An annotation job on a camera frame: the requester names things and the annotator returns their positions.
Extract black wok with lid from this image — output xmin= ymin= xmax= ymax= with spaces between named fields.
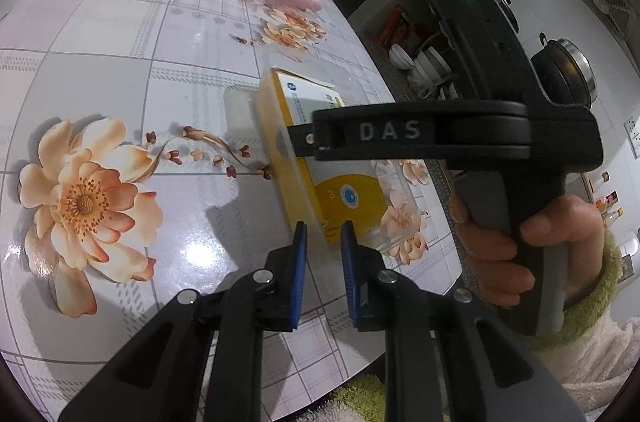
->
xmin=484 ymin=0 xmax=517 ymax=29

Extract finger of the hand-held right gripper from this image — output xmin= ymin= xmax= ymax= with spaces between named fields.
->
xmin=287 ymin=122 xmax=317 ymax=159

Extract red packets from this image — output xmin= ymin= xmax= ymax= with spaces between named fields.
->
xmin=377 ymin=5 xmax=417 ymax=49

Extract green fluffy garment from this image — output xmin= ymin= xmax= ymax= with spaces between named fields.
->
xmin=320 ymin=373 xmax=398 ymax=422

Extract white bowl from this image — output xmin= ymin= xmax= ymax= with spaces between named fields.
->
xmin=389 ymin=44 xmax=415 ymax=70

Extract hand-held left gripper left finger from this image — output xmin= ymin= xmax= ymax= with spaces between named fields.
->
xmin=57 ymin=221 xmax=309 ymax=422

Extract stack of bowls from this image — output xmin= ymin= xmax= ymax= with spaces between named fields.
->
xmin=407 ymin=46 xmax=457 ymax=99

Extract yellow box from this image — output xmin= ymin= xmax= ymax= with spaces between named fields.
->
xmin=256 ymin=67 xmax=389 ymax=246

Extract black pot with steel lid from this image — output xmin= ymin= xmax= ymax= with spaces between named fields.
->
xmin=531 ymin=32 xmax=599 ymax=109

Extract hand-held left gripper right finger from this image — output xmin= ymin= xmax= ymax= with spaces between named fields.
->
xmin=340 ymin=221 xmax=586 ymax=422

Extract person's right hand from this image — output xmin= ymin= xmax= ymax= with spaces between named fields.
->
xmin=448 ymin=192 xmax=607 ymax=309

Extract floral plastic tablecloth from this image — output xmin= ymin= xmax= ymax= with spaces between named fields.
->
xmin=0 ymin=0 xmax=473 ymax=409

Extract wall socket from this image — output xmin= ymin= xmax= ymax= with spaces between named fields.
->
xmin=626 ymin=116 xmax=640 ymax=159

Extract row of sauce bottles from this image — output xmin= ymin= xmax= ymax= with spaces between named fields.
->
xmin=594 ymin=171 xmax=627 ymax=229

